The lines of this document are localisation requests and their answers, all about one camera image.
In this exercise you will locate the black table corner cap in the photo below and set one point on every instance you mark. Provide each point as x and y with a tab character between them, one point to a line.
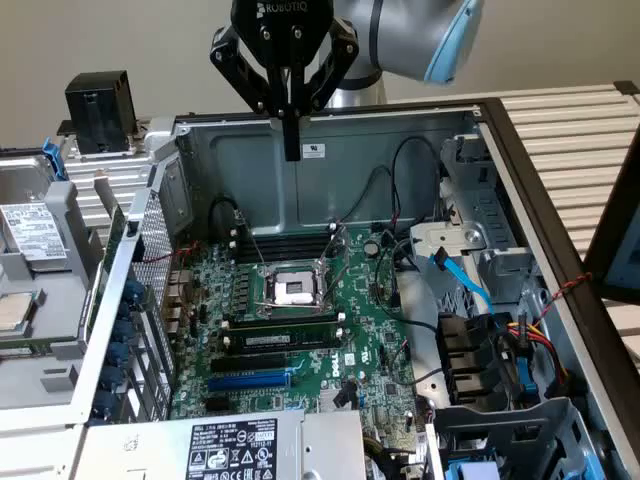
627	90

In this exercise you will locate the metal socket cover frame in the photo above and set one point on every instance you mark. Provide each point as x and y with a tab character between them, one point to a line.
346	245

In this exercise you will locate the dark framed monitor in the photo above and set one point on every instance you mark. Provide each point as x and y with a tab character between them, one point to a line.
607	240

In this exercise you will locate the open grey PC case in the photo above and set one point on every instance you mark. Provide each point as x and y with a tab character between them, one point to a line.
250	175

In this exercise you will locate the silver CPU socket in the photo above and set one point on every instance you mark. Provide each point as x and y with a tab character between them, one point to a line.
292	292

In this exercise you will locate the long black expansion slot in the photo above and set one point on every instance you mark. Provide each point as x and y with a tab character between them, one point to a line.
250	362

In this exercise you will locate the grey parts rack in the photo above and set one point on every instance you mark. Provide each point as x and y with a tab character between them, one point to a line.
65	310

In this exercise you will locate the silver drive latch plate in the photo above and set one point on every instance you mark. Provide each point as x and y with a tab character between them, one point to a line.
445	235

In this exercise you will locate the round coin battery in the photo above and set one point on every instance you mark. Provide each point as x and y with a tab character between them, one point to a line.
371	247

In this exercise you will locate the black intrusion switch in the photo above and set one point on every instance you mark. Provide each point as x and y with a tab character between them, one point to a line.
132	227

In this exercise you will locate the silver power supply with label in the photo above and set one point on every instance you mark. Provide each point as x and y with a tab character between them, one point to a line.
150	445

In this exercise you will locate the grey metal drive cage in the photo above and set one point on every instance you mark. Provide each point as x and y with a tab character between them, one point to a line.
495	210

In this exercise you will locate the thin metal locking lever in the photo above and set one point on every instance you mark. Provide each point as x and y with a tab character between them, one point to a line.
267	303
253	245

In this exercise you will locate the silver network port block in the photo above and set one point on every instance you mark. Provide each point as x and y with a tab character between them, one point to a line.
179	286

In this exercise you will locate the green loose RAM stick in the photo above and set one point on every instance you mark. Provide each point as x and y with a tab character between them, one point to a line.
40	345

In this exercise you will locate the black box-shaped cooler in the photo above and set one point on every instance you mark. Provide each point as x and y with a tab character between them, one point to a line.
100	110

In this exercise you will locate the short black expansion slot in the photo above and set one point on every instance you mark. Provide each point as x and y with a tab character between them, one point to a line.
220	405

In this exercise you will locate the silver USB port block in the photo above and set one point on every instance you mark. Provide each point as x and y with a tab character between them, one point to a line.
174	320

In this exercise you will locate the grey metal disk bay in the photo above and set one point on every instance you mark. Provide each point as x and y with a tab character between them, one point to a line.
500	435

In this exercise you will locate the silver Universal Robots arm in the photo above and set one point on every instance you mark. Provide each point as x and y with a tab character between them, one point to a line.
400	35

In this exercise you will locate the silver CPU chip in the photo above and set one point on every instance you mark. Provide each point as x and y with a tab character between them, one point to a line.
12	312

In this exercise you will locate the green Dell motherboard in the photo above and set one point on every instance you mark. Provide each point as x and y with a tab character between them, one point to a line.
360	300

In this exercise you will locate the empty black RAM slot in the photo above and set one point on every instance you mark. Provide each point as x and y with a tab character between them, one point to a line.
285	238
285	245
285	318
285	258
285	251

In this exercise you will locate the blue slot retention clip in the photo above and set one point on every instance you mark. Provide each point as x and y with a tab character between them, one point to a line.
106	401
123	331
134	291
112	378
118	351

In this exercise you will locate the silver hard disk with label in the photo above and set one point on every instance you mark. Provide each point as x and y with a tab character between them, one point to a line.
30	190

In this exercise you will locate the blue disk carrier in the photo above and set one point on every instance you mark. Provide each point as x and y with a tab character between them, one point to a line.
54	160

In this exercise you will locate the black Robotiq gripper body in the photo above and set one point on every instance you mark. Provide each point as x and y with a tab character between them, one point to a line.
282	30

